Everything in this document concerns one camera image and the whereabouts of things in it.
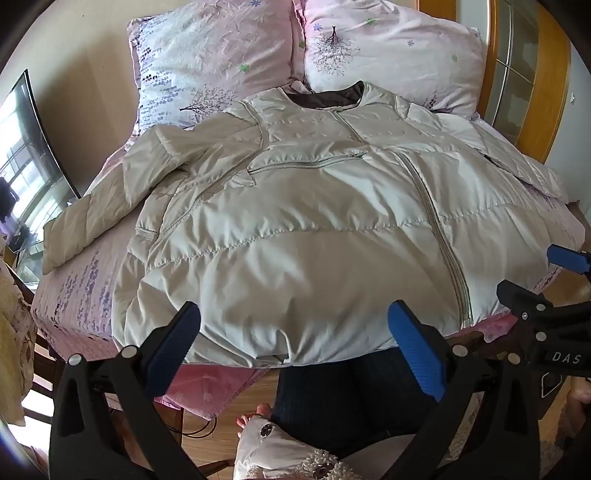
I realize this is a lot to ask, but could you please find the black cable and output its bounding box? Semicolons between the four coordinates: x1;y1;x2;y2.
182;413;220;438

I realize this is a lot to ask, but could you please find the pink floral bed sheet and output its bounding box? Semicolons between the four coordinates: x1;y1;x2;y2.
30;115;587;421

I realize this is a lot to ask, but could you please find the dark wooden chair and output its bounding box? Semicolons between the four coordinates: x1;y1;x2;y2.
9;263;68;421

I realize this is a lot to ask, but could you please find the flat screen television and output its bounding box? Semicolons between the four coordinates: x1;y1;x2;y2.
0;69;84;282

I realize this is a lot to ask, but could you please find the person's bare foot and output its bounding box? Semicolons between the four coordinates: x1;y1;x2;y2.
235;403;274;439

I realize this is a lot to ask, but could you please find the pink floral pillow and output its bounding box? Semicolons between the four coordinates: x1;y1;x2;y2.
295;0;485;121
127;0;305;134

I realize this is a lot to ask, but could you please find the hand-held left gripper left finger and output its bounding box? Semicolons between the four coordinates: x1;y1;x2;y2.
48;301;218;480

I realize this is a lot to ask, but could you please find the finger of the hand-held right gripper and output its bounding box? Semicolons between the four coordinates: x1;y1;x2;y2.
546;244;591;280
496;279;561;324

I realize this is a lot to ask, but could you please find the person's white top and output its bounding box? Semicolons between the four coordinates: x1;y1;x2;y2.
232;414;370;480

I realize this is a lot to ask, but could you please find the yellowish floral cloth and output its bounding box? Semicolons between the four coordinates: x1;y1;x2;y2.
0;244;38;428

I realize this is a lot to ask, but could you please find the beige puffer jacket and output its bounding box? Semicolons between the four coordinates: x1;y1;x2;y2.
42;80;571;367

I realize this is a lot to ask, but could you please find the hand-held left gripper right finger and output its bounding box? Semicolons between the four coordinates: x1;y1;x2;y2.
387;300;561;480

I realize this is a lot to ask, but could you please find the wooden headboard with glass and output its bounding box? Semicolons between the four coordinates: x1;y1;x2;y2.
416;0;572;164

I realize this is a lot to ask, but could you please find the person's dark trouser leg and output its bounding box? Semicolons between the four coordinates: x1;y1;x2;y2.
270;346;446;457

